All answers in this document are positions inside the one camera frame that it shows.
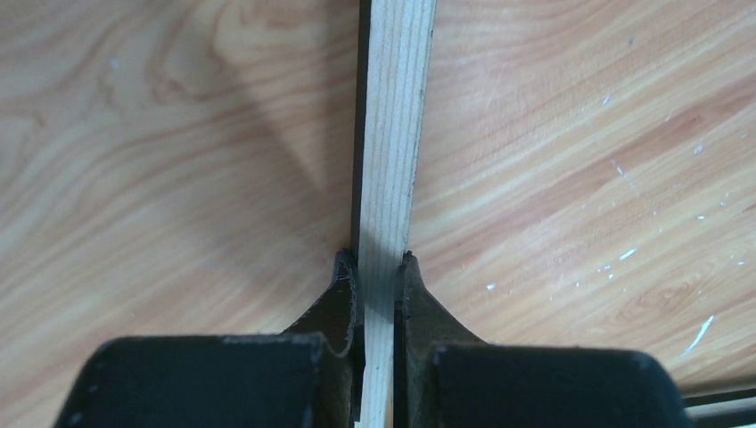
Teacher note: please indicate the wooden picture frame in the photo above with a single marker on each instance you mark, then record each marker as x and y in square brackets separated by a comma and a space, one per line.
[392, 87]

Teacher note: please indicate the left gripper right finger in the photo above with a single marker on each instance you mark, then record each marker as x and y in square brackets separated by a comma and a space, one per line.
[446, 376]

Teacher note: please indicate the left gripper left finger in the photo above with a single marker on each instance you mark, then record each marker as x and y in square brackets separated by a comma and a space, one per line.
[308, 375]

